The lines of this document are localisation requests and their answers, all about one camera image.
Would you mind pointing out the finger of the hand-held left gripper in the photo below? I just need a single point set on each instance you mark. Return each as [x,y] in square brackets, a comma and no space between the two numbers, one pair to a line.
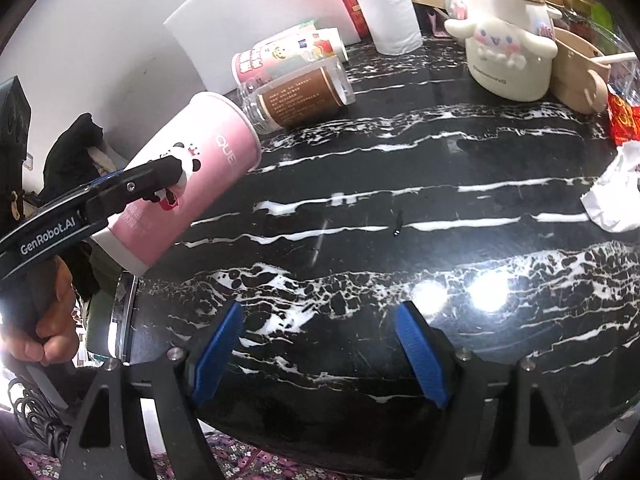
[135,187]

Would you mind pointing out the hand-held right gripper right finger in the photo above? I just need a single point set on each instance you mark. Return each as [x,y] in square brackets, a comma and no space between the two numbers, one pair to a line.
[420,355]

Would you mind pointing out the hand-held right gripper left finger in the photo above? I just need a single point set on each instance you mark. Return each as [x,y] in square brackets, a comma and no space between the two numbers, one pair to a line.
[220,355]

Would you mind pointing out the pink panda paper cup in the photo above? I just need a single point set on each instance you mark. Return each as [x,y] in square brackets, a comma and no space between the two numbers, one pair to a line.
[210,160]

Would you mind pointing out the person's left hand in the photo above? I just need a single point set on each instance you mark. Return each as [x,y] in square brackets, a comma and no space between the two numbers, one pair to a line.
[62,310]

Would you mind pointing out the black clothing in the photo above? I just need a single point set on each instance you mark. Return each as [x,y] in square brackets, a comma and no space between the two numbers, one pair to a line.
[75,150]

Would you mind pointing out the floral cloth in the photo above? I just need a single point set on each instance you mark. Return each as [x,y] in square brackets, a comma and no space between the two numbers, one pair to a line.
[240,457]

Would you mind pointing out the clear bottle with brown label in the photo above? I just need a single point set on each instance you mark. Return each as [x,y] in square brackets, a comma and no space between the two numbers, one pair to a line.
[300,96]

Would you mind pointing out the printed pink and white bottle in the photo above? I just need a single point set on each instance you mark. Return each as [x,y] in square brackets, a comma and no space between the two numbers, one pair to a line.
[280,55]

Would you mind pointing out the white board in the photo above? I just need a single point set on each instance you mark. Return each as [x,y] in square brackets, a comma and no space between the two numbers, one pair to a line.
[240,10]

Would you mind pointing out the crumpled white tissue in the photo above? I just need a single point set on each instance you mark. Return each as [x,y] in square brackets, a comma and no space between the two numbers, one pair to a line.
[617,195]

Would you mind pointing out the red canister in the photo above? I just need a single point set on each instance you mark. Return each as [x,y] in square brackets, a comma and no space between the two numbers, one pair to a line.
[350,0]

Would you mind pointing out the white paper towel roll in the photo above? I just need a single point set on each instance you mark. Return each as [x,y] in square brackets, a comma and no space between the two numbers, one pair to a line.
[387,10]

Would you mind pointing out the red snack packet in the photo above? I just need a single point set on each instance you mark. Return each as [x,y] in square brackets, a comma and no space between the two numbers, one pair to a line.
[624,120]

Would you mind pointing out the white cartoon dog jar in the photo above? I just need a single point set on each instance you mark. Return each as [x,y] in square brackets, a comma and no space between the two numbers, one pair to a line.
[505,55]

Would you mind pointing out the white plastic spoon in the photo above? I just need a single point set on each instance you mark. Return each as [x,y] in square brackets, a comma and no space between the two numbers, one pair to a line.
[617,59]

